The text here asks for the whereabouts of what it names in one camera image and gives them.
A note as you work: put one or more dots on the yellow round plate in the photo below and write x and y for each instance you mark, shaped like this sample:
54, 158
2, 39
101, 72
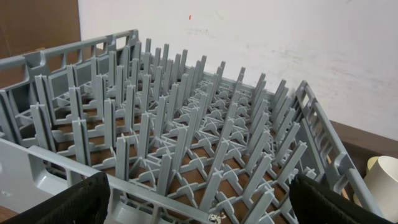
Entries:
370, 163

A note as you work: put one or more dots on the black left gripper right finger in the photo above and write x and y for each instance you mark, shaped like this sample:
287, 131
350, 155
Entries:
314, 203

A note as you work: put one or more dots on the grey plastic dish rack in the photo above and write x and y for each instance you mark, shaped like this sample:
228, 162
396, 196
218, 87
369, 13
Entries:
175, 144

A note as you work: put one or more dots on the brown cardboard box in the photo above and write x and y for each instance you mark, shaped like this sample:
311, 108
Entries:
32, 25

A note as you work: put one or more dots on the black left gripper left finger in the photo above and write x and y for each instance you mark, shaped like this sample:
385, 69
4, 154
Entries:
84, 202

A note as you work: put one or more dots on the white paper cup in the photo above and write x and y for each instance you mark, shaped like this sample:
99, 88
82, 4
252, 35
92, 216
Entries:
381, 181

